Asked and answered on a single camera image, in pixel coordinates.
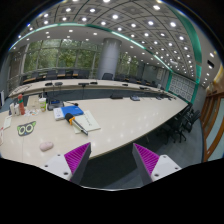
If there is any black office chair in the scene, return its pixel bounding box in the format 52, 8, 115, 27
159, 103, 202, 144

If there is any gripper purple ribbed right finger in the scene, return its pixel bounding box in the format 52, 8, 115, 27
132, 143, 181, 185

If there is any grey round pillar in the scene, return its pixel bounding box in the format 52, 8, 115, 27
97, 38, 122, 79

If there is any orange red bottle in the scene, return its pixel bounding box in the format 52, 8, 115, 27
18, 94, 25, 115

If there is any pink computer mouse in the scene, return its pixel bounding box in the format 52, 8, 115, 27
39, 141, 54, 152

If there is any blue book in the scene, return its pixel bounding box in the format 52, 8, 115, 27
61, 105, 84, 116

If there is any white book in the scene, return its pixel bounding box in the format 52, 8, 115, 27
53, 108, 64, 121

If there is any white green cup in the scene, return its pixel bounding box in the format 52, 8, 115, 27
39, 98, 46, 112

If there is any black yellow handheld tool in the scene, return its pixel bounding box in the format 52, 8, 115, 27
65, 113, 88, 135

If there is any gripper purple ribbed left finger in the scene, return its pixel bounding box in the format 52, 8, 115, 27
43, 143, 91, 185

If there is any owl face mouse pad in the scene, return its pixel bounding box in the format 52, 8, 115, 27
17, 121, 36, 137

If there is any long curved far desk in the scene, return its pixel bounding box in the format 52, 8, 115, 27
9, 79, 172, 98

